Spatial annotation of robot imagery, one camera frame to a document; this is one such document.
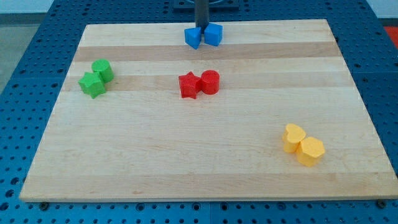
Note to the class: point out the yellow hexagon block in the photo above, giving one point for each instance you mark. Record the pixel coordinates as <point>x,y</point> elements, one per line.
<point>310,151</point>

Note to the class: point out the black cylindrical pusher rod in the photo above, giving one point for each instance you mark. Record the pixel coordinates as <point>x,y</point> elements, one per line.
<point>202,14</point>

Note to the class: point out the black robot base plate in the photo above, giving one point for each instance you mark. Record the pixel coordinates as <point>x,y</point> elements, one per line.
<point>184,5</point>

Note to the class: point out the green cylinder block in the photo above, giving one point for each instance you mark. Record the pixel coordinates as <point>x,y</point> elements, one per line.
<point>103,66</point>

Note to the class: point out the yellow heart block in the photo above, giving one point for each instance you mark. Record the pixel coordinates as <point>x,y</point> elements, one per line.
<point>293,135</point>

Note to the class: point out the red star block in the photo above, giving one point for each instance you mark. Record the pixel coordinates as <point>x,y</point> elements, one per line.
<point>189,85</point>

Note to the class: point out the blue triangle block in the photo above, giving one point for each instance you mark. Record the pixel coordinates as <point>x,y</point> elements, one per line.
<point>193,37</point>

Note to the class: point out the wooden board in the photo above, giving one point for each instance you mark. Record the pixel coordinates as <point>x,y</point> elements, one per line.
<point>142,142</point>

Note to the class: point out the blue cube block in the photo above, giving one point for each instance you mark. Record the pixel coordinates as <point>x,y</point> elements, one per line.
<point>213,34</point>

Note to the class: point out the red cylinder block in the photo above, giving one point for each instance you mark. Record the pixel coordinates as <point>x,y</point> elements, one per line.
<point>210,82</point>

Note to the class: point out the green star block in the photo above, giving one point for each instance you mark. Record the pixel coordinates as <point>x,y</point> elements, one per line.
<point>92,84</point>

